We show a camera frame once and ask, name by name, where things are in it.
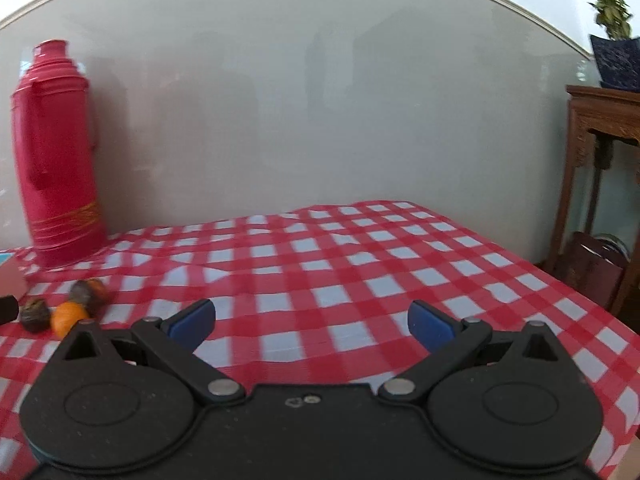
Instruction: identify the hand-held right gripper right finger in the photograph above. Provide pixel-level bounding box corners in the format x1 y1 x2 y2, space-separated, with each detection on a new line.
377 300 566 403

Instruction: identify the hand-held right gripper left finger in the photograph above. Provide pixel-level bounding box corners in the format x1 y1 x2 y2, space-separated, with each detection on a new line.
60 299 247 403

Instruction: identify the dark purple fruit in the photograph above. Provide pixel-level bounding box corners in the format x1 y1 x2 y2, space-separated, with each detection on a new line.
20 298 52 333
69 280 97 307

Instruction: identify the small orange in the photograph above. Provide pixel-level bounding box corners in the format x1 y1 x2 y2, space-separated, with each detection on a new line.
51 301 91 339

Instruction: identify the red checkered tablecloth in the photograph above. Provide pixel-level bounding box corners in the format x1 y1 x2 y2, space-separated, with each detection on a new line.
0 201 640 480

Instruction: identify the red thermos flask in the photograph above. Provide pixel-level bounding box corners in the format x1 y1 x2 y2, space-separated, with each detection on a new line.
11 39 107 269

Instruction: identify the dark red bag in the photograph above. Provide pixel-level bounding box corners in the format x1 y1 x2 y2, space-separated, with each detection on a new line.
566 231 629 312

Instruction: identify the carved wooden stand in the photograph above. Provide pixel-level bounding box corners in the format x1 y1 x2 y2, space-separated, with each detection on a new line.
544 85 640 317

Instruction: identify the green potted plant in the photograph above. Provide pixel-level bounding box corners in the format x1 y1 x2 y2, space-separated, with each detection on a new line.
589 0 634 41

